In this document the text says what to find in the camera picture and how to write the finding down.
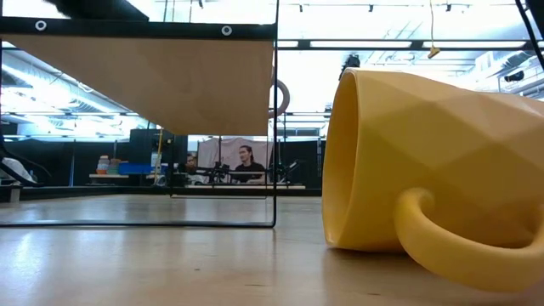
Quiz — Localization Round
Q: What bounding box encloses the wooden tray board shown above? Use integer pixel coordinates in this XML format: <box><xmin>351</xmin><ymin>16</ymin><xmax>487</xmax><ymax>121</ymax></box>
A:
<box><xmin>0</xmin><ymin>16</ymin><xmax>280</xmax><ymax>229</ymax></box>

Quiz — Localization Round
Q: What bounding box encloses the blue storage bin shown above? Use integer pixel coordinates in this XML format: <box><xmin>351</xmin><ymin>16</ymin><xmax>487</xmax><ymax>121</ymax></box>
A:
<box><xmin>117</xmin><ymin>162</ymin><xmax>155</xmax><ymax>176</ymax></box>

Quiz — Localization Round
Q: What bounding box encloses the black overhead frame bar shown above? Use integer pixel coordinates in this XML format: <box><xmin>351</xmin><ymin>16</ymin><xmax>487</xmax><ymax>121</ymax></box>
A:
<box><xmin>275</xmin><ymin>38</ymin><xmax>544</xmax><ymax>52</ymax></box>

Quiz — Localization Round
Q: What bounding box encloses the yellow hanging tag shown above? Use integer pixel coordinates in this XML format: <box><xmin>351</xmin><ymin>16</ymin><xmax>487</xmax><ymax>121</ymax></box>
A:
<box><xmin>428</xmin><ymin>0</ymin><xmax>442</xmax><ymax>60</ymax></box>

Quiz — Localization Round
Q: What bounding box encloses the white curtain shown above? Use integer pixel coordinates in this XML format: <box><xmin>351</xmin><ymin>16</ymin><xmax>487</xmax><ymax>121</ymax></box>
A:
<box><xmin>197</xmin><ymin>136</ymin><xmax>275</xmax><ymax>171</ymax></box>

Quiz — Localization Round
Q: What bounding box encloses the person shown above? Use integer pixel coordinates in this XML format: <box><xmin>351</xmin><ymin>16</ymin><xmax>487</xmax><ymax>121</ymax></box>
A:
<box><xmin>232</xmin><ymin>144</ymin><xmax>268</xmax><ymax>184</ymax></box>
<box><xmin>184</xmin><ymin>153</ymin><xmax>205</xmax><ymax>186</ymax></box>

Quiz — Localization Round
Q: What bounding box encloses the yellow faceted mug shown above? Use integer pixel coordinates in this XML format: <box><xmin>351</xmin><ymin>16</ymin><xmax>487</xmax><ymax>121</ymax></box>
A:
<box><xmin>321</xmin><ymin>66</ymin><xmax>544</xmax><ymax>294</ymax></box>

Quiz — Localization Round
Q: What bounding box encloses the black cabinet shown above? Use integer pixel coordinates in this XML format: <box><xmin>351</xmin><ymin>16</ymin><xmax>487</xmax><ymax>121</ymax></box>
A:
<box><xmin>130</xmin><ymin>128</ymin><xmax>189</xmax><ymax>188</ymax></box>

